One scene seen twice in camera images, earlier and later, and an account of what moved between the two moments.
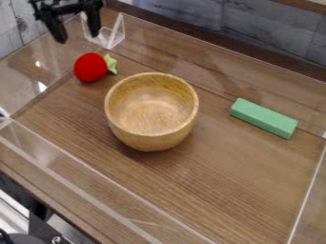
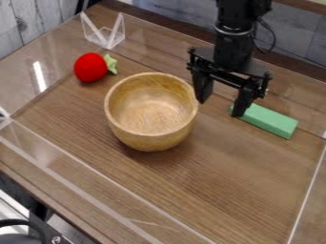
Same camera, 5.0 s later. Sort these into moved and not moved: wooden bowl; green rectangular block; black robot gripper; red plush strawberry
Moved: black robot gripper
Not moved: wooden bowl; red plush strawberry; green rectangular block
